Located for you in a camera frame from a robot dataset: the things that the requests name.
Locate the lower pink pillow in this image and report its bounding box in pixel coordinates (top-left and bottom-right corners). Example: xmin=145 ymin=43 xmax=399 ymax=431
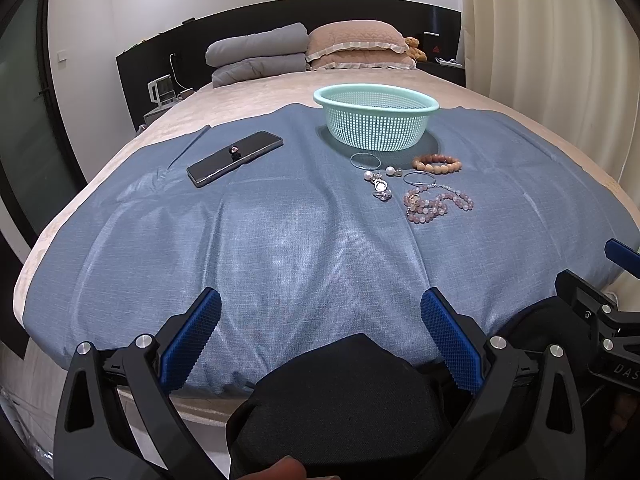
xmin=310 ymin=50 xmax=416 ymax=70

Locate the orange bead bracelet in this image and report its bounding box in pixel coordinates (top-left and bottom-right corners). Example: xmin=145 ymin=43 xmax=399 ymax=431
xmin=411 ymin=154 xmax=463 ymax=175

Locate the lower grey folded blanket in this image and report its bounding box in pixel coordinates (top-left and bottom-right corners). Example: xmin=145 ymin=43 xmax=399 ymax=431
xmin=212 ymin=53 xmax=307 ymax=88

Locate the thin silver bracelet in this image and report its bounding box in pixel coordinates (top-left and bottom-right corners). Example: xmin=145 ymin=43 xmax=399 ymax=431
xmin=402 ymin=170 xmax=437 ymax=188

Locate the teal plastic basket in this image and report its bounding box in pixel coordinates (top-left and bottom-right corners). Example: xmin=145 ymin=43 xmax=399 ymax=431
xmin=312 ymin=84 xmax=440 ymax=152

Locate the grey folded blanket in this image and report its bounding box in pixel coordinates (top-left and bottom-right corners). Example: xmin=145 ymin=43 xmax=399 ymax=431
xmin=212 ymin=53 xmax=307 ymax=88
xmin=205 ymin=23 xmax=309 ymax=68

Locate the pearl charm cluster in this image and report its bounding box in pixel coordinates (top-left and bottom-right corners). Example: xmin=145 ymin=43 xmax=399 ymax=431
xmin=363 ymin=170 xmax=392 ymax=203

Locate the brown teddy bear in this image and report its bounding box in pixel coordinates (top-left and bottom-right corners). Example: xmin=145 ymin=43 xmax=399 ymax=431
xmin=405 ymin=37 xmax=427 ymax=63

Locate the beige bed cover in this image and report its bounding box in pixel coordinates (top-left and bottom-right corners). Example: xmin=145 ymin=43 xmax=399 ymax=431
xmin=12 ymin=66 xmax=640 ymax=430

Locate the cream curtain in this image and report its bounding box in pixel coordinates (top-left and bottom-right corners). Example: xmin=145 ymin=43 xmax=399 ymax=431
xmin=462 ymin=0 xmax=639 ymax=200

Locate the pink pillow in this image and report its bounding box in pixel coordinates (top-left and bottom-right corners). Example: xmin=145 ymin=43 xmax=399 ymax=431
xmin=310 ymin=50 xmax=416 ymax=70
xmin=306 ymin=20 xmax=408 ymax=62

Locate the upper grey folded blanket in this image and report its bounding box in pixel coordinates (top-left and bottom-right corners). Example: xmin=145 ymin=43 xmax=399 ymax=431
xmin=205 ymin=23 xmax=309 ymax=68

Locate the person left hand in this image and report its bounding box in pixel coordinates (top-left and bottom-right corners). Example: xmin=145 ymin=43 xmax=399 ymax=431
xmin=240 ymin=456 xmax=307 ymax=480

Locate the pearl earring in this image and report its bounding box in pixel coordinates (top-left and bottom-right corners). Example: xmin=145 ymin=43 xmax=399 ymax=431
xmin=385 ymin=166 xmax=402 ymax=177

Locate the black nightstand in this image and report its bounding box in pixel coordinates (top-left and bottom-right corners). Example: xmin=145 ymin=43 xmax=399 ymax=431
xmin=416 ymin=61 xmax=466 ymax=87

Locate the black smartphone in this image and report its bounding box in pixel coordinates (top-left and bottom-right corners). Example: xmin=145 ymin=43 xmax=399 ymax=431
xmin=186 ymin=131 xmax=283 ymax=188

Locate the black headboard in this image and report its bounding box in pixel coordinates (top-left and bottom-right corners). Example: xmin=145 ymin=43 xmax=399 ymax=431
xmin=116 ymin=0 xmax=462 ymax=127

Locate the blue cloth mat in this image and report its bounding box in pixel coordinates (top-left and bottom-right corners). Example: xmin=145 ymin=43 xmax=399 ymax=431
xmin=22 ymin=102 xmax=640 ymax=401

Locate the upper pink pillow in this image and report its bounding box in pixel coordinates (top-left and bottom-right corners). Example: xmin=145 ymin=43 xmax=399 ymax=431
xmin=306 ymin=20 xmax=408 ymax=62

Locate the silver hoop bangle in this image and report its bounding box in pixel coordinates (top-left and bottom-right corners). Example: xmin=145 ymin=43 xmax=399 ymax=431
xmin=349 ymin=152 xmax=382 ymax=171

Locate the pink bead necklace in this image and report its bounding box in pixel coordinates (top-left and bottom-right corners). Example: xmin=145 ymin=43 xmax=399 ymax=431
xmin=402 ymin=184 xmax=475 ymax=226

